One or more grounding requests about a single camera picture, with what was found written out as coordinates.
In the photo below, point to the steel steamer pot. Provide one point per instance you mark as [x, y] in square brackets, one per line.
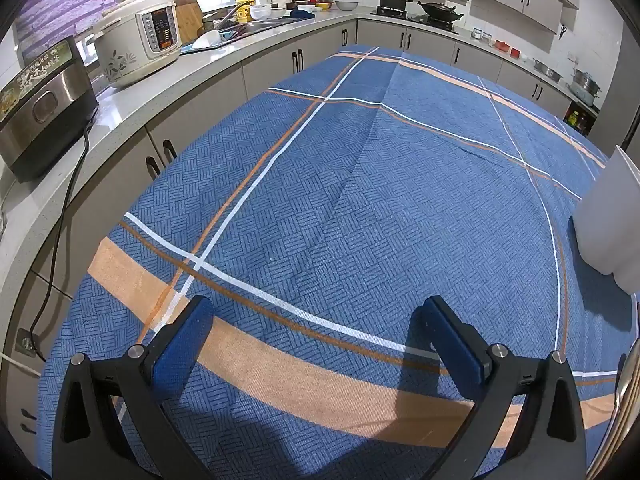
[586, 85]

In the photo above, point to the grey kitchen counter cabinets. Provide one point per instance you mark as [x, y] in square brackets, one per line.
[210, 85]

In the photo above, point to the yellow oil bottle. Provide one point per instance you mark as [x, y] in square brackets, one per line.
[245, 5]

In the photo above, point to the wooden cutting board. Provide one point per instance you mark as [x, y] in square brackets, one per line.
[187, 22]

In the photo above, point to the dark blue cloth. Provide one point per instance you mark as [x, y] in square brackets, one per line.
[299, 14]

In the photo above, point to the black gas stove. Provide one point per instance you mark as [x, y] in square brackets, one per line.
[415, 21]

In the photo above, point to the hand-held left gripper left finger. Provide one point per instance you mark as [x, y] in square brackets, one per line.
[182, 350]

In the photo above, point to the beige electric pressure cooker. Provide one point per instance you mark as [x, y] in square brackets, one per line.
[130, 45]

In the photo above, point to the blue plaid tablecloth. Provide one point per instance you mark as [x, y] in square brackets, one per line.
[350, 210]

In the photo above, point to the steel kitchen sink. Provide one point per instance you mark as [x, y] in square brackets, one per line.
[250, 27]

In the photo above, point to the red food containers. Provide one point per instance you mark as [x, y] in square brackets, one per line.
[505, 47]

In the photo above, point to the yellow drink bottles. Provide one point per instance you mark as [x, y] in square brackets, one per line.
[579, 122]

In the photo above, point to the silver and black kitchen appliance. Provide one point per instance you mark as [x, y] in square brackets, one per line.
[45, 110]

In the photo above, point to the wall socket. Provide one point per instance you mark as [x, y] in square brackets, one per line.
[24, 341]

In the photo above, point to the black wok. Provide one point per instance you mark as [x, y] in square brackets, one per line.
[440, 10]

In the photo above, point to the steel basin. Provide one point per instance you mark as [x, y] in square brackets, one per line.
[547, 71]

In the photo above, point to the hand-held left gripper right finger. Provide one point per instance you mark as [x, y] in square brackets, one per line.
[450, 345]

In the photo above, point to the white two-compartment utensil holder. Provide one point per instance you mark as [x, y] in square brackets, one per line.
[610, 220]

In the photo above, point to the black pot with lid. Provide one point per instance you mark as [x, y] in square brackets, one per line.
[391, 0]

